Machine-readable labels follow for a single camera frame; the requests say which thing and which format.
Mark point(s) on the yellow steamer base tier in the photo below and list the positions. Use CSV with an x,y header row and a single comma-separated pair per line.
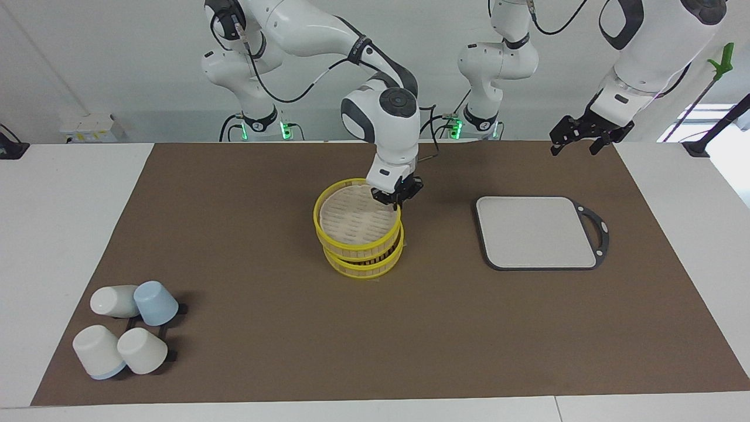
x,y
363,269

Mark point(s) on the grey cutting board black rim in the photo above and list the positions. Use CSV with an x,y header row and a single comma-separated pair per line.
x,y
527,234

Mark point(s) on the white cup with blue rim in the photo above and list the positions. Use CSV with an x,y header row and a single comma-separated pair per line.
x,y
96,351

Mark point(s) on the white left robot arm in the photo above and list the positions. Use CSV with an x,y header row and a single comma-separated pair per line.
x,y
656,47

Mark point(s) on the plain white cup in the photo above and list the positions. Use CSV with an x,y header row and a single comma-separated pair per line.
x,y
142,350

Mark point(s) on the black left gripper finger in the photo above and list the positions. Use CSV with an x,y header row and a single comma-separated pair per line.
x,y
596,146
556,148

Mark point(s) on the green clamp on thin rod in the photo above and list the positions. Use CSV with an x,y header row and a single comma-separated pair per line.
x,y
724,58

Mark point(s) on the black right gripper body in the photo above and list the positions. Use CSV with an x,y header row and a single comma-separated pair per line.
x,y
404,189

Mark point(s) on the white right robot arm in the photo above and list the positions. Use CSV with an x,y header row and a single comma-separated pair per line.
x,y
387,123

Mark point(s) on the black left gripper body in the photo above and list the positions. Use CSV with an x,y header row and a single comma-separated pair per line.
x,y
589,129

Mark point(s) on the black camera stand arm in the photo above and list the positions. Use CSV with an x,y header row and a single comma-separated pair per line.
x,y
720,126

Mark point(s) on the white power strip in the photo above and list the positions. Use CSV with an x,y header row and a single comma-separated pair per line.
x,y
88,129

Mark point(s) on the brown table mat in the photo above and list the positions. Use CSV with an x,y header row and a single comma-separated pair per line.
x,y
263,328

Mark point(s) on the black clamp mount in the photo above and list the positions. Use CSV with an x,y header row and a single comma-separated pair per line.
x,y
12,149

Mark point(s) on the white cup lying sideways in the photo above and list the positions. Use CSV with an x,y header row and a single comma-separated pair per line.
x,y
111,300

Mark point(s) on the light blue cup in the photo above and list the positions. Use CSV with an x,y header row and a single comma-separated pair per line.
x,y
155,302

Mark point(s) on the yellow steamer tier with slats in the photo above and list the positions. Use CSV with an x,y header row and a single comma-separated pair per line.
x,y
351,220

